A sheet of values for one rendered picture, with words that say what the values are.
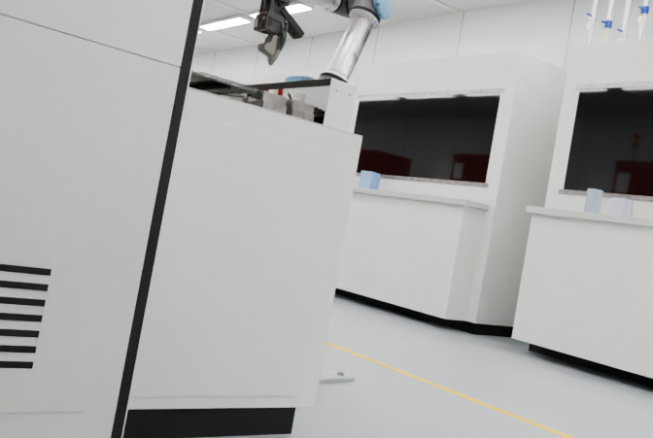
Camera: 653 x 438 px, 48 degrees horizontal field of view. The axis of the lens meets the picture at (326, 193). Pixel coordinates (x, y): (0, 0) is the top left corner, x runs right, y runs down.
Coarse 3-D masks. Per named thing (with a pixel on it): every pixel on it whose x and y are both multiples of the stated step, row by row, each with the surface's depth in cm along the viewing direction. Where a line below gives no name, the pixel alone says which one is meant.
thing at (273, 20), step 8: (264, 0) 232; (272, 0) 232; (280, 0) 233; (288, 0) 234; (264, 8) 233; (272, 8) 232; (280, 8) 234; (256, 16) 235; (264, 16) 230; (272, 16) 231; (280, 16) 235; (264, 24) 230; (272, 24) 231; (280, 24) 233; (264, 32) 235; (272, 32) 232; (280, 32) 234
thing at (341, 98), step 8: (336, 80) 202; (336, 88) 202; (344, 88) 204; (352, 88) 205; (328, 96) 201; (336, 96) 202; (344, 96) 204; (352, 96) 205; (328, 104) 201; (336, 104) 202; (344, 104) 204; (352, 104) 206; (328, 112) 201; (336, 112) 203; (344, 112) 204; (352, 112) 206; (328, 120) 201; (336, 120) 203; (344, 120) 204; (344, 128) 205
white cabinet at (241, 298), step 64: (192, 128) 170; (256, 128) 181; (320, 128) 192; (192, 192) 171; (256, 192) 182; (320, 192) 193; (192, 256) 172; (256, 256) 183; (320, 256) 195; (192, 320) 174; (256, 320) 184; (320, 320) 197; (192, 384) 175; (256, 384) 186
